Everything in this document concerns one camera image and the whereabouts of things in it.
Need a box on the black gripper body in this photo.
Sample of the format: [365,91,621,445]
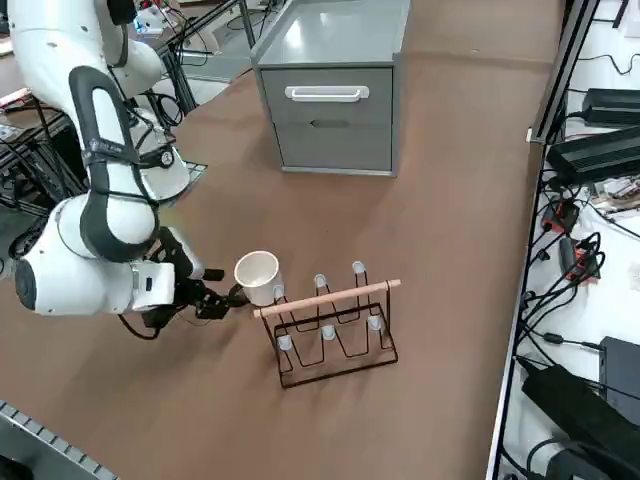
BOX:
[158,226,209,309]

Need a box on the white cup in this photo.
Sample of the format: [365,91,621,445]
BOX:
[233,249,285,308]

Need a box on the gray drawer with recessed grip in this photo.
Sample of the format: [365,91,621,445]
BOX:
[272,121,395,172]

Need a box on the grey ridged strip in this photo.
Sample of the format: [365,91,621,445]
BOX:
[0,399,121,480]

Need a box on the red flat package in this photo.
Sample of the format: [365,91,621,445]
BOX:
[0,88,31,109]

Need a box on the blue white box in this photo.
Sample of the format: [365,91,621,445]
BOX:
[134,7,166,39]

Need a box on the gray steel cabinet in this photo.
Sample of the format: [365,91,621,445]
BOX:
[249,0,412,177]

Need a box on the orange black plug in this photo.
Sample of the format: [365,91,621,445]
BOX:
[543,198,581,234]

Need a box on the large black power adapter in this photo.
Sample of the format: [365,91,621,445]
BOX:
[522,363,640,480]

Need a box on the ribbed black power adapter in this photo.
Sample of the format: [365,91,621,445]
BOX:
[545,127,640,184]

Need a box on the printed circuit board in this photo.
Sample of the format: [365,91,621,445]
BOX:
[584,177,640,211]

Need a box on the dark grey box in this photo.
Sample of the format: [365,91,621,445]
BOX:
[598,335,640,426]

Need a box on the smooth black power adapter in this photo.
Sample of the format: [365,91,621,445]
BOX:
[582,88,640,126]

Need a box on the metal base plate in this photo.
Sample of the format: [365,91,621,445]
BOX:
[179,159,209,201]

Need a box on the black wire cup holder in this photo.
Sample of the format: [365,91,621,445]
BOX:
[252,259,403,391]

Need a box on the black frame rack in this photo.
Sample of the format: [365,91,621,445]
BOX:
[0,107,89,219]

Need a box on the black metal frame leg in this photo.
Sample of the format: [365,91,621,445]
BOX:
[162,49,199,114]

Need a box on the grey metal post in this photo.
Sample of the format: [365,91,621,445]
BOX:
[238,0,257,51]

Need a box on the aluminium frame post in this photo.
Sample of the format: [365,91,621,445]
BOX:
[527,0,601,146]

